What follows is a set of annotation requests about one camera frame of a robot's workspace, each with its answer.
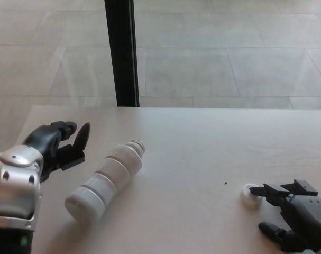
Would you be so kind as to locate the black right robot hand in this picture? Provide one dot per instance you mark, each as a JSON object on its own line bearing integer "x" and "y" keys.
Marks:
{"x": 305, "y": 217}

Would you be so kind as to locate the white screw cap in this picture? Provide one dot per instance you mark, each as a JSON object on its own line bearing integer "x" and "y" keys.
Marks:
{"x": 246, "y": 197}

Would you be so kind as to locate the black vertical post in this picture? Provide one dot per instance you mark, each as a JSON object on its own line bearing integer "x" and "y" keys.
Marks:
{"x": 121, "y": 53}

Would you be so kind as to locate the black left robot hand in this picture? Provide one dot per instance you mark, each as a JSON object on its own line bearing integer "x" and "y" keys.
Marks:
{"x": 47, "y": 143}

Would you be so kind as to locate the white plastic bottle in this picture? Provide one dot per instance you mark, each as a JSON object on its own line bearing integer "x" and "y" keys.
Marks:
{"x": 104, "y": 182}

